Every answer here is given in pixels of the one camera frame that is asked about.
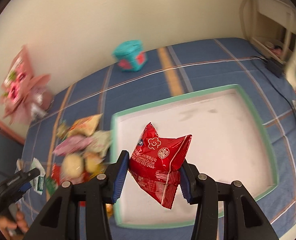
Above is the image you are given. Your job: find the person's left hand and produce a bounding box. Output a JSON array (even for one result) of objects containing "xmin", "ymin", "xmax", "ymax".
[{"xmin": 0, "ymin": 210, "xmax": 29, "ymax": 240}]

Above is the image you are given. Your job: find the pink snack bag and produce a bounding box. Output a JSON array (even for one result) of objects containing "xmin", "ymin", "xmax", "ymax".
[{"xmin": 52, "ymin": 135, "xmax": 93, "ymax": 156}]

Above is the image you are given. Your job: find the white tray with green rim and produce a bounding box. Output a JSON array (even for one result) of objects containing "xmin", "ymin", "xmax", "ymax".
[{"xmin": 111, "ymin": 85, "xmax": 279, "ymax": 229}]

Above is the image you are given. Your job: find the pale green snack packet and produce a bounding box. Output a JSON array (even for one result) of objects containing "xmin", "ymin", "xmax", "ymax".
[{"xmin": 86, "ymin": 130, "xmax": 112, "ymax": 158}]

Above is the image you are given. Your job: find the small red snack packet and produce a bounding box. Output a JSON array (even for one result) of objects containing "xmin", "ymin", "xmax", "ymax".
[{"xmin": 128, "ymin": 123, "xmax": 192, "ymax": 209}]

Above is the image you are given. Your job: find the round white cake packet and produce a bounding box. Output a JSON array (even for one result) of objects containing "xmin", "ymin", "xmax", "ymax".
[{"xmin": 61, "ymin": 153, "xmax": 84, "ymax": 179}]

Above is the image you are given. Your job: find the white shelf unit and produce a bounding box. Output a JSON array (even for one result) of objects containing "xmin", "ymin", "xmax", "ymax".
[{"xmin": 239, "ymin": 0, "xmax": 296, "ymax": 63}]

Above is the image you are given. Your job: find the green white small packet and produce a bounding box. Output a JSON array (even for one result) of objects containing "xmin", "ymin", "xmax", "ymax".
[{"xmin": 30, "ymin": 158, "xmax": 46, "ymax": 195}]

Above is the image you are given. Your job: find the yellow orange snack bag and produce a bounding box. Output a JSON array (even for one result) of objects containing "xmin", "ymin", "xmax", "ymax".
[{"xmin": 67, "ymin": 114, "xmax": 102, "ymax": 137}]

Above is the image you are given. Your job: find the pink flower bouquet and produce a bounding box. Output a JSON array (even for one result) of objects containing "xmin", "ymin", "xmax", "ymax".
[{"xmin": 0, "ymin": 45, "xmax": 53, "ymax": 125}]

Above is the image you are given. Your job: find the blue plaid tablecloth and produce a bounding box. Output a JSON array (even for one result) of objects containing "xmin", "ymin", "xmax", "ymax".
[{"xmin": 22, "ymin": 38, "xmax": 296, "ymax": 236}]

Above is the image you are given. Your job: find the black cable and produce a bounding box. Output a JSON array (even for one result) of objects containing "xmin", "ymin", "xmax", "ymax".
[{"xmin": 250, "ymin": 56, "xmax": 296, "ymax": 151}]

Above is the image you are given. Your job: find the teal toy box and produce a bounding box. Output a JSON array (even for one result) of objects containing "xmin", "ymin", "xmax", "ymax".
[{"xmin": 113, "ymin": 40, "xmax": 147, "ymax": 72}]

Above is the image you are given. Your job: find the black power adapter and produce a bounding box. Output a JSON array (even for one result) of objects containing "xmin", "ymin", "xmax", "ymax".
[{"xmin": 266, "ymin": 57, "xmax": 284, "ymax": 78}]

